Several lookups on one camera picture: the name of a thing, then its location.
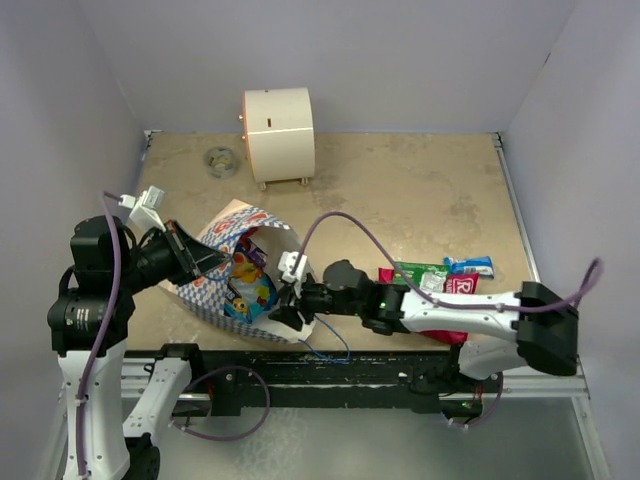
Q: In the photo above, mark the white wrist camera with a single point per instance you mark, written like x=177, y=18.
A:
x=294, y=268
x=143, y=209

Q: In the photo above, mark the red chips bag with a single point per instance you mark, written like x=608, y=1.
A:
x=455, y=284

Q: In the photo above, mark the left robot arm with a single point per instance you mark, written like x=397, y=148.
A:
x=89, y=330

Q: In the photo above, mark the blue snack bar wrapper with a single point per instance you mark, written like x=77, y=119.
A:
x=483, y=266

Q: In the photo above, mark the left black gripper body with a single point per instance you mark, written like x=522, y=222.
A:
x=165, y=255

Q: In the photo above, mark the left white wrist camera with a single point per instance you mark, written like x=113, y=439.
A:
x=143, y=209

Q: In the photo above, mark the white cylindrical box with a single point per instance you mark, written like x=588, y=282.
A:
x=279, y=135

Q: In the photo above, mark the blue gummy candy bag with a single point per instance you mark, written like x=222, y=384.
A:
x=250, y=292

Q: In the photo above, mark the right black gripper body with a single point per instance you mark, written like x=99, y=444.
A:
x=316, y=297

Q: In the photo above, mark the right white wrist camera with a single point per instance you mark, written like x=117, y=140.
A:
x=294, y=268

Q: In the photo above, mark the green snack bag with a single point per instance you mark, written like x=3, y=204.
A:
x=428, y=277

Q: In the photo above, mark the clear tape roll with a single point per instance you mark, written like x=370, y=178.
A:
x=221, y=162

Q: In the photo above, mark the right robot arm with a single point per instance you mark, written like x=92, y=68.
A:
x=531, y=327

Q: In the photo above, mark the blue checkered paper bag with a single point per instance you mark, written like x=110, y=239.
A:
x=205, y=296

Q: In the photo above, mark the purple snack packet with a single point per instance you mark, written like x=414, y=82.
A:
x=256, y=254

